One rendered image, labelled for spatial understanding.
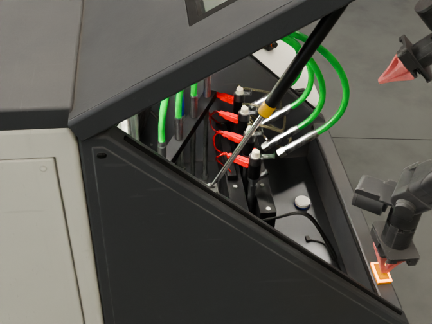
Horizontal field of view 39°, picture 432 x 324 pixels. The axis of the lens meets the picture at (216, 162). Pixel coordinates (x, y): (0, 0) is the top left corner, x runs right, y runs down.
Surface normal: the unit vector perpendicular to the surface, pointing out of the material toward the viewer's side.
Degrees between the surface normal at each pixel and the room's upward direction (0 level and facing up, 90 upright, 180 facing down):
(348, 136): 0
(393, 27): 0
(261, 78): 90
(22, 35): 0
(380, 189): 18
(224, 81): 90
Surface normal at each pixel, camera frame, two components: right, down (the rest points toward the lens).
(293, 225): 0.04, -0.76
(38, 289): 0.11, 0.65
